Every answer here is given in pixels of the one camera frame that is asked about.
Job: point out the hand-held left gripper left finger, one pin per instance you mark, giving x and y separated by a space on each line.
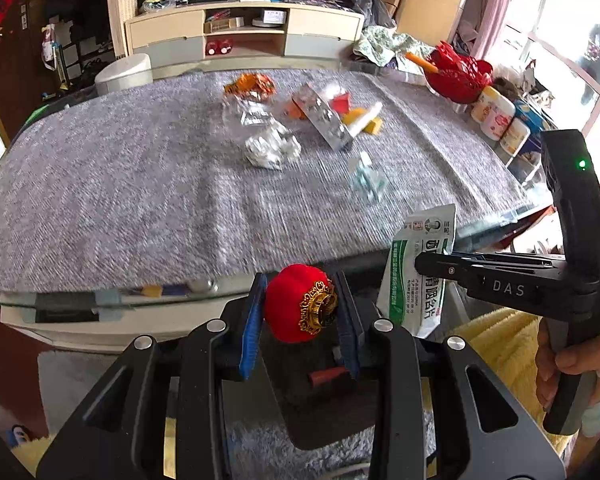
252 325

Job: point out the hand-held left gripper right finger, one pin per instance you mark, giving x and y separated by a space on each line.
347 327

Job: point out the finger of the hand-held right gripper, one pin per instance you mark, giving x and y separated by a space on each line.
520 258
440 266

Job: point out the red velvet lantern ornament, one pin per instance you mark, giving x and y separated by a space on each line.
292 305

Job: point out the white green medicine packet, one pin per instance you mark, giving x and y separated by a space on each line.
410 300

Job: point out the black trash bin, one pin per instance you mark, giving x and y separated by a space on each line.
330 410

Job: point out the person's right hand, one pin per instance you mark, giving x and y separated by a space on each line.
580 355

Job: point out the red tube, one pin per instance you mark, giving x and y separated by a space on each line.
330 376

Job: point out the yellow fluffy blanket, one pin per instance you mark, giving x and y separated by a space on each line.
505 360
30 460

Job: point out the clear bluish plastic wrapper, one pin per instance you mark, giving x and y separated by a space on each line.
367 177

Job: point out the white jar yellow label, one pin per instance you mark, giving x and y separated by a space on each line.
514 137

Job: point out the blue box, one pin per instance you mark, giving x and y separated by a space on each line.
532 117

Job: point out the white jar pink label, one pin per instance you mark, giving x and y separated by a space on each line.
499 120
485 104

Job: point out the grey woven tablecloth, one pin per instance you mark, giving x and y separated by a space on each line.
180 195

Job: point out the yellow packet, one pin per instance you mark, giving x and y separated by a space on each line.
372 126

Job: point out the white table base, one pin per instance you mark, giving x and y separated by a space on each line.
80 332

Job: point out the crumpled clear plastic wrap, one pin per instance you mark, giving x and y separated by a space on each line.
270 147

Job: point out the grey shaggy rug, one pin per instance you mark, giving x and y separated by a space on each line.
75 375

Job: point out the silver blister pack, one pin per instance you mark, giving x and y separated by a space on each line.
325 117

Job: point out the red plastic basket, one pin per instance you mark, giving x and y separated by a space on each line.
460 77

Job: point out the red white wrapper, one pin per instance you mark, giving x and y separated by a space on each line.
341 100

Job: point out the window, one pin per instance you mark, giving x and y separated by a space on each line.
570 45

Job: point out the orange white stick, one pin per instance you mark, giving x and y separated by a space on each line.
420 61

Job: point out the floral cloth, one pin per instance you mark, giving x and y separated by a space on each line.
390 45

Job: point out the orange snack wrapper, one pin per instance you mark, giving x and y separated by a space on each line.
250 86

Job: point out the pink curtain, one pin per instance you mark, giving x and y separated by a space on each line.
497 5

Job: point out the blue white round object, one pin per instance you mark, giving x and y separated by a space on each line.
19 435

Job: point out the grey bag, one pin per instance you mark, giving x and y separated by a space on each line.
372 7

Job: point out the red cans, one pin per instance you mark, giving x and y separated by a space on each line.
219 47

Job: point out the white round stool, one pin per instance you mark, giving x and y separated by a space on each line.
125 72

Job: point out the beige TV cabinet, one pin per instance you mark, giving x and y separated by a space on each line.
170 35

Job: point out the beige slatted panel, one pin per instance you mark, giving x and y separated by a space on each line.
122 5

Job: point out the dark wooden door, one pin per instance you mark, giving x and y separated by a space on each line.
10 60

